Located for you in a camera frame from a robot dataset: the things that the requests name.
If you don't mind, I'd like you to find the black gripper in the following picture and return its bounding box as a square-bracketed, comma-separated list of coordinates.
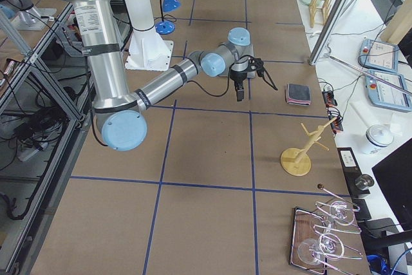
[229, 70, 248, 102]

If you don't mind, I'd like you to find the grey laptop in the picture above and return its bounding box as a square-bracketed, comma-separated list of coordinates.
[218, 45, 258, 79]

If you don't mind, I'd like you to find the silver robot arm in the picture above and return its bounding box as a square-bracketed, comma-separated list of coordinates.
[66, 0, 253, 151]

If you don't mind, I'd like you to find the grey pink folded cloth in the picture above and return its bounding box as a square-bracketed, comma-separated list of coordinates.
[285, 83, 312, 106]

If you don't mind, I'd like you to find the blue desk lamp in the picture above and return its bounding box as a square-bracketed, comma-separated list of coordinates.
[155, 0, 181, 35]

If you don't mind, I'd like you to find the black power strip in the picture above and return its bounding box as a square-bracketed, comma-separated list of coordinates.
[322, 90, 344, 134]

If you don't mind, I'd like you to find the wooden mug tree stand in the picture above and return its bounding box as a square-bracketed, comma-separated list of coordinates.
[280, 117, 336, 176]

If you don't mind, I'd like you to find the wooden dish rack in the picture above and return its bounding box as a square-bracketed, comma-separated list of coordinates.
[308, 0, 332, 28]

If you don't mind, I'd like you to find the white central pillar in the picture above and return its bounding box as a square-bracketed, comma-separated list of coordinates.
[124, 0, 173, 71]

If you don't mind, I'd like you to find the black label box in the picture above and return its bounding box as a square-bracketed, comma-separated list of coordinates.
[337, 147, 371, 222]

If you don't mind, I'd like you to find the near teach pendant tablet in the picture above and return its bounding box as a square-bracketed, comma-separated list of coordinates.
[366, 70, 411, 112]

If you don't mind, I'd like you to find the teach pendant tablet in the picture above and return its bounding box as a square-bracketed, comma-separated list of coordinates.
[366, 70, 411, 112]
[358, 39, 399, 73]

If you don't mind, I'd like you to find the far teach pendant tablet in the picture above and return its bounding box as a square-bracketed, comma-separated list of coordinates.
[358, 39, 399, 73]

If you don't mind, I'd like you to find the white ceramic lidded jar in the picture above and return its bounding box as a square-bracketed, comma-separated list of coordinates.
[360, 124, 394, 155]

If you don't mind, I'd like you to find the metal rod green tip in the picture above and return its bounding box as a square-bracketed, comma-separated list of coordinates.
[326, 54, 412, 95]

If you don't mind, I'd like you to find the upper clear wine glass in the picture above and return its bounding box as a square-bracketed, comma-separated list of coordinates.
[330, 201, 355, 226]

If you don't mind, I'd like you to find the clear wine glass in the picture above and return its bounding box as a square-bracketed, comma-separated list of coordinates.
[297, 233, 344, 265]
[330, 201, 355, 226]

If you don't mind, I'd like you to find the white plastic basket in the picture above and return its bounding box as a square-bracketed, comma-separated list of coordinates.
[56, 24, 83, 57]

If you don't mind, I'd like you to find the wine glass holder tray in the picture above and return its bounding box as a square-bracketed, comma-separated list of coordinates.
[289, 198, 362, 274]

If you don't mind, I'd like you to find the black monitor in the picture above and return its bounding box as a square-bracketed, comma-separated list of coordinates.
[372, 144, 411, 229]

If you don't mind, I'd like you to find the lower clear wine glass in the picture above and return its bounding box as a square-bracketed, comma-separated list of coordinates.
[297, 233, 344, 265]

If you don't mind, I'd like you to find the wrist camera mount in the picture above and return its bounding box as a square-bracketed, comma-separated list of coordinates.
[247, 56, 278, 91]

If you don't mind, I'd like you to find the aluminium frame post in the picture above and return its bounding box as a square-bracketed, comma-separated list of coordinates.
[308, 0, 349, 66]

